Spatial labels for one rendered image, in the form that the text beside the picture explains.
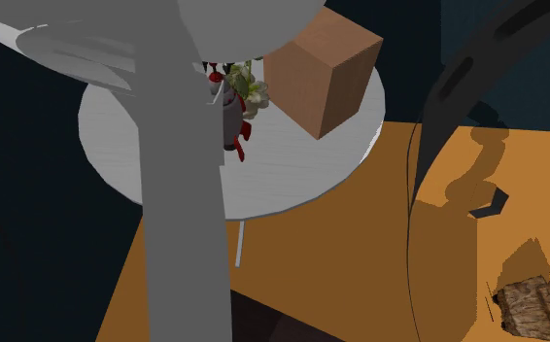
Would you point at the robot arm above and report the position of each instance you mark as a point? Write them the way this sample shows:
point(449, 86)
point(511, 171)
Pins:
point(185, 189)

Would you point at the round white table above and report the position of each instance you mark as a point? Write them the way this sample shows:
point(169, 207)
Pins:
point(294, 166)

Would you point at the grey red toy rocket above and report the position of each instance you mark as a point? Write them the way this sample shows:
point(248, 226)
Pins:
point(231, 118)

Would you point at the white flowers with green leaves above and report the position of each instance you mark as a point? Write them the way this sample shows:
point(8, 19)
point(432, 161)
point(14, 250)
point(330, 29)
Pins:
point(256, 93)

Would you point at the orange rug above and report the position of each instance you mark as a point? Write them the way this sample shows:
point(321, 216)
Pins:
point(327, 246)

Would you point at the brown wooden robot stand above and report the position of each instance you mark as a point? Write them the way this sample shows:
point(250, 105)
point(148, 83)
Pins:
point(313, 80)

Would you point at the brown bark log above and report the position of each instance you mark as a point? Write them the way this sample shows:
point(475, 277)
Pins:
point(526, 308)

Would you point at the black curved frame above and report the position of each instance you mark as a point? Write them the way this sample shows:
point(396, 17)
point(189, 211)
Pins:
point(445, 94)

